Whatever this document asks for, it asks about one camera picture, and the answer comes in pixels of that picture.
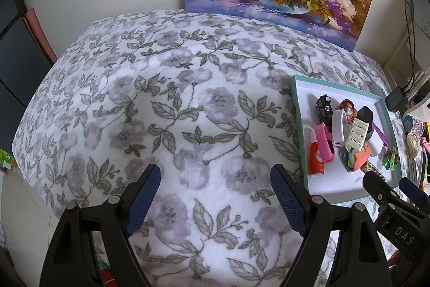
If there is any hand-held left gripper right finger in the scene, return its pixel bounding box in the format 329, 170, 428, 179
270, 164, 393, 287

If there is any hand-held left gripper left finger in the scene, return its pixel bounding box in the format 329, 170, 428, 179
40, 163, 162, 287

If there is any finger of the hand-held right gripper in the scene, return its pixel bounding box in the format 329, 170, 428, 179
363, 170, 409, 224
399, 178, 425, 207

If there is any gold black patterned box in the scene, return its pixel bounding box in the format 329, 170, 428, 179
366, 163, 385, 183

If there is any colourful sunflower toy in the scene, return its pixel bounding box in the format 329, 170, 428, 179
383, 146, 399, 170

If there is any orange and blue foam toy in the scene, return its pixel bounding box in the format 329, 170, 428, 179
343, 142, 372, 173

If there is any white charger plug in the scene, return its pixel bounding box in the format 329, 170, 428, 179
368, 139, 387, 158

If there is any teal shallow tray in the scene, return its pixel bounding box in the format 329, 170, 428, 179
291, 75, 404, 205

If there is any red and white tube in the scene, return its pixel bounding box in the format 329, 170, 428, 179
309, 127, 327, 176

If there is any magenta plastic bar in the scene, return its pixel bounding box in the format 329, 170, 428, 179
371, 124, 392, 146

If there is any cream hair clip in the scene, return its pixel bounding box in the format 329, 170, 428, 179
345, 118, 370, 153

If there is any pink wristband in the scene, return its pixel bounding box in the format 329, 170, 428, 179
314, 123, 335, 164

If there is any white smartwatch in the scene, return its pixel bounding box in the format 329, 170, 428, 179
331, 110, 352, 146

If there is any black charger plug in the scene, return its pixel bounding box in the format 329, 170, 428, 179
356, 106, 374, 141

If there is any pink dog toy figure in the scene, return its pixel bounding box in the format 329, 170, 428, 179
338, 99, 358, 121

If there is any black toy car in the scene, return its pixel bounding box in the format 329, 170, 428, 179
316, 95, 334, 123

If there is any person's right hand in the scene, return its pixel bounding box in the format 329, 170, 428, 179
386, 250, 402, 271

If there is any cream knit pouch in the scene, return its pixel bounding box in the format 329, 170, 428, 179
405, 132, 423, 160

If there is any pile of colourful hair accessories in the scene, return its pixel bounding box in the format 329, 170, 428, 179
408, 121, 430, 190

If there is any round patterned tin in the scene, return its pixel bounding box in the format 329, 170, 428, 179
402, 115, 419, 133

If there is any red yellow packet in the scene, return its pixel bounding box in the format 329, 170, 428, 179
97, 260, 115, 287

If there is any grey floral blanket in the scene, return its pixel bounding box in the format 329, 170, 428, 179
12, 9, 414, 287

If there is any green package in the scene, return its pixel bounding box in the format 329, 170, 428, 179
0, 148, 18, 171

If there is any dark cabinet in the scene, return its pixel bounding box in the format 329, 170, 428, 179
0, 0, 56, 153

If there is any black cable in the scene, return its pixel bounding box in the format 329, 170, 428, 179
401, 0, 417, 93

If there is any black power adapter with cable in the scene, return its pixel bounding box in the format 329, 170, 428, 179
383, 0, 430, 116

